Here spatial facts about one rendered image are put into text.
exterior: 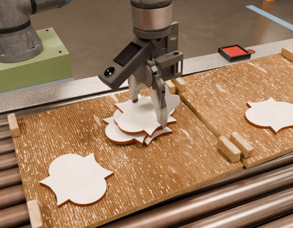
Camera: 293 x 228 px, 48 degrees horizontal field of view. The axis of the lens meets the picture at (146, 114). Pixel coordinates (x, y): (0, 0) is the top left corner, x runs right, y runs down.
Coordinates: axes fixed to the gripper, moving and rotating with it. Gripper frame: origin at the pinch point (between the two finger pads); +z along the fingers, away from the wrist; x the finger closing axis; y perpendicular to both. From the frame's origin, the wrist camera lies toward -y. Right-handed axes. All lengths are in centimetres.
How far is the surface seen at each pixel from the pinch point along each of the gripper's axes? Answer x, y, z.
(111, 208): -14.0, -18.0, 4.0
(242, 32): 157, 235, 100
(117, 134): 0.3, -7.5, 2.0
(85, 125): 9.0, -11.0, 3.6
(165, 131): -4.4, 1.9, 3.3
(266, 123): -15.6, 22.3, 4.0
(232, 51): 15.5, 45.7, 5.4
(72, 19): 293, 109, 93
